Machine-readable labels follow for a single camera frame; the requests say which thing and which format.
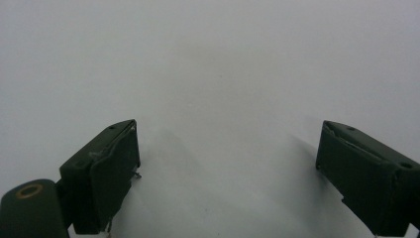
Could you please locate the white foam mat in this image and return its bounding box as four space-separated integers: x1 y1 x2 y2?
0 0 420 238

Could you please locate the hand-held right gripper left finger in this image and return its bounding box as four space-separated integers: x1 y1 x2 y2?
58 118 143 236

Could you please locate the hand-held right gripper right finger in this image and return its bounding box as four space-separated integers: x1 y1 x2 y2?
315 119 420 238

